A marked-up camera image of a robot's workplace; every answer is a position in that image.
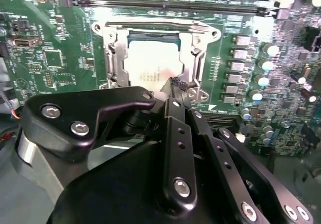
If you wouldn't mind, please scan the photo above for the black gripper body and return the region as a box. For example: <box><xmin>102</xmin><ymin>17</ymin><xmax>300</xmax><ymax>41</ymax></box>
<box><xmin>54</xmin><ymin>138</ymin><xmax>239</xmax><ymax>224</ymax></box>

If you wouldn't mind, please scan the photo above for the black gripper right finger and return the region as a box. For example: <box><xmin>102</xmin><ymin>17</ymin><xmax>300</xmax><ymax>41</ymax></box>
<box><xmin>173</xmin><ymin>77</ymin><xmax>314</xmax><ymax>224</ymax></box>

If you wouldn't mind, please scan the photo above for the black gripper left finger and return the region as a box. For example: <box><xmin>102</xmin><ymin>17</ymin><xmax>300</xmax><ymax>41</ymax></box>
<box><xmin>21</xmin><ymin>79</ymin><xmax>198</xmax><ymax>214</ymax></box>

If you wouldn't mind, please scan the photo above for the silver CPU green edge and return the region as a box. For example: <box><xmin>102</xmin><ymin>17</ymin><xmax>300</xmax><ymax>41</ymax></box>
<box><xmin>126</xmin><ymin>32</ymin><xmax>182</xmax><ymax>93</ymax></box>

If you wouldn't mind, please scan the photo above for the metal socket cover frame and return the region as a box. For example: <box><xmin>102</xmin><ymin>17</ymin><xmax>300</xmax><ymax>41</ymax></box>
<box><xmin>110</xmin><ymin>28</ymin><xmax>199</xmax><ymax>86</ymax></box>

